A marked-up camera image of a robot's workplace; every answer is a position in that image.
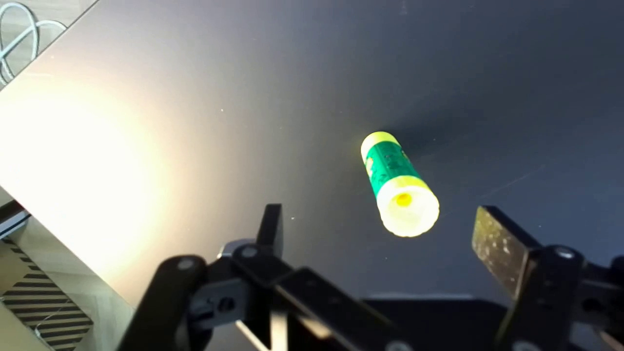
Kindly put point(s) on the yellow green glue stick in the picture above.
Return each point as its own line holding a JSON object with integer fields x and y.
{"x": 398, "y": 186}

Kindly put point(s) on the striped floor vent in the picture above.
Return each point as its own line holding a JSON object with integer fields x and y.
{"x": 45, "y": 305}

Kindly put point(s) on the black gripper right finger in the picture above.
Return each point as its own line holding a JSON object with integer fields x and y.
{"x": 519, "y": 260}

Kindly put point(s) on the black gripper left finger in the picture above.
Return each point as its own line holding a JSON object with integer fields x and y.
{"x": 273, "y": 285}

